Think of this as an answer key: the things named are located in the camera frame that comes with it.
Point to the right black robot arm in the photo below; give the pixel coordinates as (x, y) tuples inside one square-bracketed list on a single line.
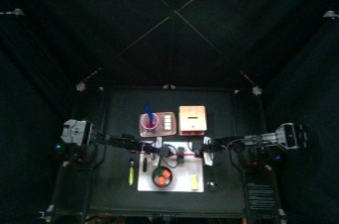
[(265, 138)]

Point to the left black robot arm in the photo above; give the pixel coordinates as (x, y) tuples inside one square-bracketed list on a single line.
[(110, 141)]

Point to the white rice sushi roll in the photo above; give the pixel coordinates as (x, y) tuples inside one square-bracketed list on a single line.
[(168, 122)]

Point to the white plastic cutting board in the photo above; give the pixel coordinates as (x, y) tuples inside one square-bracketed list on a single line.
[(194, 168)]

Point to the pink plastic tray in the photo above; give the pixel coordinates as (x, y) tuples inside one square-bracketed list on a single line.
[(170, 132)]

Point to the green toy vegetable piece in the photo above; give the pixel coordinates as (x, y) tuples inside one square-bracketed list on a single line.
[(158, 171)]

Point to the orange toy carrot piece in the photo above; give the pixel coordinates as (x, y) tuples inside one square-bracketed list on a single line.
[(166, 174), (161, 181)]

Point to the red toy cup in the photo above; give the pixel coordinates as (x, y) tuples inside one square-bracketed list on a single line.
[(145, 123)]

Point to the stainless steel pot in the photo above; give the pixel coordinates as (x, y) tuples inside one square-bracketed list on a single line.
[(153, 177)]

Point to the yellow egg nigiri toy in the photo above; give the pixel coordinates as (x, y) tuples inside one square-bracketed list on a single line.
[(194, 182)]

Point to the blue toy utensil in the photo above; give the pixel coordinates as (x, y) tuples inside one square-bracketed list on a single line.
[(150, 114)]

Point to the wooden box with red inside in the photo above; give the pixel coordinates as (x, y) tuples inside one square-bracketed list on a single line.
[(193, 119)]

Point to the yellow-green marker left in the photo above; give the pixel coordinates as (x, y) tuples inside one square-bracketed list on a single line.
[(132, 175)]

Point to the black printed label sheet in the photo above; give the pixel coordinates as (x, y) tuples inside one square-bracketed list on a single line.
[(261, 196)]

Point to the silver frame corner bracket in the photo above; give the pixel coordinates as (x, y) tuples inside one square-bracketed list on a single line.
[(81, 86), (17, 12), (330, 14), (257, 90)]

